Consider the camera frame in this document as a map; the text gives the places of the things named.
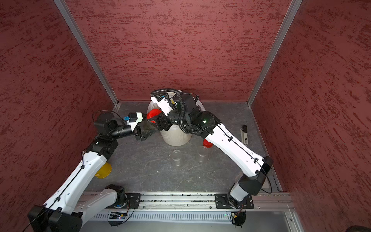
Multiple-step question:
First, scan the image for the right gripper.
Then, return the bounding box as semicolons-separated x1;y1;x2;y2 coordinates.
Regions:
148;102;192;131

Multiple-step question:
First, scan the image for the clear plastic jar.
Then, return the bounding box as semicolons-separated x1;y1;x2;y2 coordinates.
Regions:
197;146;209;163
170;149;183;167

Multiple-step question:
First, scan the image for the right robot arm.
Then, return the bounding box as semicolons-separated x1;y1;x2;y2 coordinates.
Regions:
150;89;273;206

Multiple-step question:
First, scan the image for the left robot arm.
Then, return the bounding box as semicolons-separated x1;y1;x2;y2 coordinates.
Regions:
28;111;157;232

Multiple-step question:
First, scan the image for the cream plastic waste bin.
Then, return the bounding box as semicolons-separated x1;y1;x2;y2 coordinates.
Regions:
147;101;192;147

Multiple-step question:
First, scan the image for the yellow pencil cup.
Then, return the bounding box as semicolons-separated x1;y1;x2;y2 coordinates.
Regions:
95;162;112;179

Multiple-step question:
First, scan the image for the grey black stapler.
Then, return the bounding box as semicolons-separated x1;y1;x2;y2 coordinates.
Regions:
240;125;248;147

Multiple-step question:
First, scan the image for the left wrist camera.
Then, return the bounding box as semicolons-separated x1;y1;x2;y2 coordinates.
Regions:
124;112;143;131

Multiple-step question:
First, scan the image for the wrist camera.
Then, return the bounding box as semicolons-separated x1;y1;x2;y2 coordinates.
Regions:
124;112;143;131
151;97;173;116

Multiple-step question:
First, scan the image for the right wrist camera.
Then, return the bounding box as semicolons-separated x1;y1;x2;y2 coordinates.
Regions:
151;97;173;116

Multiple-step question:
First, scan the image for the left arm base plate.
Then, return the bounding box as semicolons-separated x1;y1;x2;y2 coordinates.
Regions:
113;193;142;209

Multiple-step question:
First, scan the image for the aluminium mounting rail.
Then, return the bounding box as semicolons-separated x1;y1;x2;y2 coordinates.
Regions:
136;192;296;212

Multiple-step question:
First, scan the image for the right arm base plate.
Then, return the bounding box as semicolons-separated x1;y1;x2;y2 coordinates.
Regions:
214;193;254;210

